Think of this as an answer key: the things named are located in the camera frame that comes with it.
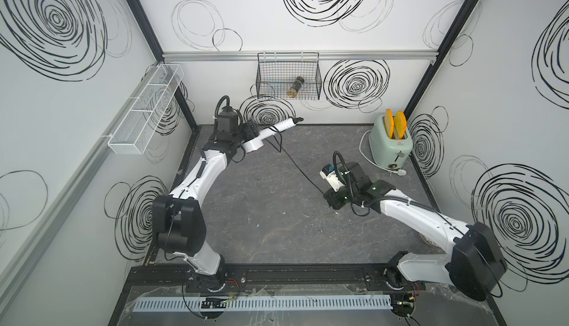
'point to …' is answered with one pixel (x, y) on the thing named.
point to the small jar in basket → (293, 91)
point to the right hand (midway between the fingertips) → (328, 194)
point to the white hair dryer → (257, 142)
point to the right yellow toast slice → (400, 124)
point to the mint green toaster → (390, 152)
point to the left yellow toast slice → (389, 123)
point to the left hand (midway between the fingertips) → (249, 126)
